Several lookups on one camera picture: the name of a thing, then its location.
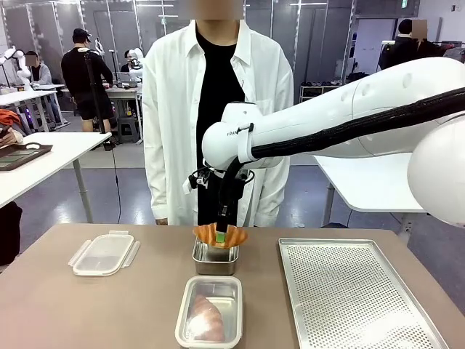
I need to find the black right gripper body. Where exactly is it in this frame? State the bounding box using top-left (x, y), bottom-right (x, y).
top-left (217, 169), bottom-right (254, 211)

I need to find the golden croissant bread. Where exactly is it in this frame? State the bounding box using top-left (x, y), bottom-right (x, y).
top-left (192, 224), bottom-right (249, 249)
top-left (188, 293), bottom-right (226, 342)

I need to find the clear container with croissant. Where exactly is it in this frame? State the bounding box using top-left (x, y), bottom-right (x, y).
top-left (174, 275), bottom-right (243, 349)

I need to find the stainless steel rectangular container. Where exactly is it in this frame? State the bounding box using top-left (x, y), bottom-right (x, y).
top-left (191, 236), bottom-right (240, 276)
top-left (177, 276), bottom-right (242, 348)

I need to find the clear plastic container lid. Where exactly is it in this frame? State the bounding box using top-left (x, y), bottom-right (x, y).
top-left (68, 230), bottom-right (141, 277)

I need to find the person in white coat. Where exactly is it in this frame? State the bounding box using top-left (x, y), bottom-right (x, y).
top-left (141, 0), bottom-right (295, 228)

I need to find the low shoe rack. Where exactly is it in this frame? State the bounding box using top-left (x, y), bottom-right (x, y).
top-left (299, 79), bottom-right (344, 103)

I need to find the grey plastic stool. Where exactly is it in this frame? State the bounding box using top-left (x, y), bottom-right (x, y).
top-left (115, 118), bottom-right (141, 145)

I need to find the black tripod pole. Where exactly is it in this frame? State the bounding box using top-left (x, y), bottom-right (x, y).
top-left (83, 50), bottom-right (117, 152)

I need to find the perforated aluminium baking tray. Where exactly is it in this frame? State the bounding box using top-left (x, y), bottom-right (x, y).
top-left (278, 238), bottom-right (450, 349)

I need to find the grey background desk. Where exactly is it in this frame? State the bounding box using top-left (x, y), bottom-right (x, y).
top-left (105, 85), bottom-right (145, 139)

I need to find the white humanoid background robot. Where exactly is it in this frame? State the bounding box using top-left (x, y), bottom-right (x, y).
top-left (129, 47), bottom-right (146, 84)

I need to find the seated person in dark top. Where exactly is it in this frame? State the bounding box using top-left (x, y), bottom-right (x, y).
top-left (119, 49), bottom-right (134, 73)

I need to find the white table with grey leg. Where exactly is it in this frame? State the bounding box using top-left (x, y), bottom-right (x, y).
top-left (0, 131), bottom-right (113, 225)

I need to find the person in black with cap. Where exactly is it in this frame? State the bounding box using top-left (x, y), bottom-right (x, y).
top-left (60, 28), bottom-right (116, 134)

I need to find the dark brown serving tray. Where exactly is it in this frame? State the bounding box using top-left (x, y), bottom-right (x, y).
top-left (0, 142), bottom-right (54, 172)

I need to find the standing person in black jacket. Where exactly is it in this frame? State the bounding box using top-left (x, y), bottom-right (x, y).
top-left (377, 17), bottom-right (442, 72)

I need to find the seated person in grey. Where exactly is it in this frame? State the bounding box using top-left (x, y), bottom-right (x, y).
top-left (25, 50), bottom-right (61, 124)

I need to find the white background work table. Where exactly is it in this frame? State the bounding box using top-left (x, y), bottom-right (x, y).
top-left (0, 89), bottom-right (70, 134)

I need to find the person in orange top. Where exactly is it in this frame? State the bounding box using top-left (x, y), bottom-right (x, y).
top-left (0, 108), bottom-right (25, 148)

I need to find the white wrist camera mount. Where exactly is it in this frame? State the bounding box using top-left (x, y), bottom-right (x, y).
top-left (182, 167), bottom-right (215, 196)

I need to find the black braided cable sleeve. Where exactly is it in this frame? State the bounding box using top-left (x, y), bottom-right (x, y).
top-left (217, 87), bottom-right (465, 219)

